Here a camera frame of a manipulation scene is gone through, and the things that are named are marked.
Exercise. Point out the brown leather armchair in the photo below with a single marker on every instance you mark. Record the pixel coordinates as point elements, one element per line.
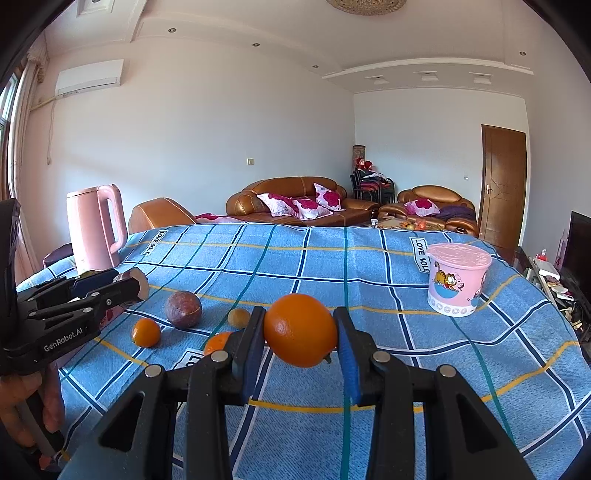
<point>429,193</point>

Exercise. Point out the small orange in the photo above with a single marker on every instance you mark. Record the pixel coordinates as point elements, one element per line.
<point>218,344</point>
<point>146,332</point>

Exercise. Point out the white wall air conditioner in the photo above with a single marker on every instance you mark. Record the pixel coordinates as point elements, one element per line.
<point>90,76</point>

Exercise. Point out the pink curtain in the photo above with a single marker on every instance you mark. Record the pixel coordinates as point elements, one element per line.
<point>27,152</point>

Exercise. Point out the brown leather chaise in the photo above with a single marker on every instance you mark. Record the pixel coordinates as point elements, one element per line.
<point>157,212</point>

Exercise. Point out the purple passion fruit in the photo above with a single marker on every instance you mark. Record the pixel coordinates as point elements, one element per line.
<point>183,309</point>

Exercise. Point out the pink cartoon plastic bucket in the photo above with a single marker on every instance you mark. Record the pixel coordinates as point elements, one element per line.
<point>457,279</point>

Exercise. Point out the pink tin box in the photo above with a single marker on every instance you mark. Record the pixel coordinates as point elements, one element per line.
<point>114,316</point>

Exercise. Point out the cluttered television stand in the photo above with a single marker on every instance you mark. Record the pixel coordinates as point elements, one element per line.
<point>554,286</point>

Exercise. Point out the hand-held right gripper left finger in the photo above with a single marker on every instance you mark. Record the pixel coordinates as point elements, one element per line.
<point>247,364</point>

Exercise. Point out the brown leather sofa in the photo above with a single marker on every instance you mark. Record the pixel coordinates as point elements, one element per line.
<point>277,187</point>

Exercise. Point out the round ceiling chandelier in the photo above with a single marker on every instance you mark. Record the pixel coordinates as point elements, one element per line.
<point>364,4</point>

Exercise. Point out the brown wooden door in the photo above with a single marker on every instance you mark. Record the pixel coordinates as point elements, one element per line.
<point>502,189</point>

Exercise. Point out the red plush toy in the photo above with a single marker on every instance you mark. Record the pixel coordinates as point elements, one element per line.
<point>364,164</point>

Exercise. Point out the person's left hand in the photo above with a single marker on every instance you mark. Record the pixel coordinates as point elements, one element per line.
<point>23,406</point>

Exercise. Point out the pink electric kettle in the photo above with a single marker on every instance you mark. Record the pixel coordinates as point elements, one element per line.
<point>94,228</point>

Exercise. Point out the white floral pillow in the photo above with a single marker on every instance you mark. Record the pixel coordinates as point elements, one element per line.
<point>328,197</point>
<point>421,207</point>
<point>277,204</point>
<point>311,208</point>

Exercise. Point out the ceiling vent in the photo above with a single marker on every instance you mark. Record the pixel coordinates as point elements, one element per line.
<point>94,5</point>

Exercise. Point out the recessed ceiling spotlights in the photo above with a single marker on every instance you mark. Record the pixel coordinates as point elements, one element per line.
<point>255,45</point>

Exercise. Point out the black television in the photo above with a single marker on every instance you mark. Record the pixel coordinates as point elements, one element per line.
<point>577,249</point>

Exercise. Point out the tall rolled mat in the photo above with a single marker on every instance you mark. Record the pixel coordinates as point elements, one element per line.
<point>359,154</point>

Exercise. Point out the air conditioner pipe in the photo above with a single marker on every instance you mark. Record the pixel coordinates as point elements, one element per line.
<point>51,124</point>

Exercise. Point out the large orange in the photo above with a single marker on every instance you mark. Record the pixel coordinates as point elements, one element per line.
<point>300,330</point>

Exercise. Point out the blue plaid tablecloth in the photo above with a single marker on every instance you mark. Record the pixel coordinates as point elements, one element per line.
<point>415,346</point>

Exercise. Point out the purple cushioned stool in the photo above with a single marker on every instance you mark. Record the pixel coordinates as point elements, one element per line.
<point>57,254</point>

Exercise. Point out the stack of dark chairs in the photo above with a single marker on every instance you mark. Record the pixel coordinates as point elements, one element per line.
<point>373,187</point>

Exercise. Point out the small brown kiwi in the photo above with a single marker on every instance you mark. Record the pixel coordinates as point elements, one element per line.
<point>239,318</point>

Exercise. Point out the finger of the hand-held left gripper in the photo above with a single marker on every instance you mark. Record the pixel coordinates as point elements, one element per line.
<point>115,297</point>
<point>92,282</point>

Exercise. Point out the cluttered coffee table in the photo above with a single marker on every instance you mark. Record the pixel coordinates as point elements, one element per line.
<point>408,225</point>

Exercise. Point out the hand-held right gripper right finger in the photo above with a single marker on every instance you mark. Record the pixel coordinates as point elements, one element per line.
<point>350,364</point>

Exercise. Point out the purple cloth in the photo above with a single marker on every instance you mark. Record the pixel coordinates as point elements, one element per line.
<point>457,213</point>

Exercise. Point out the wooden framed window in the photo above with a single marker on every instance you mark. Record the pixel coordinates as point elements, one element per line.
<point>5,129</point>

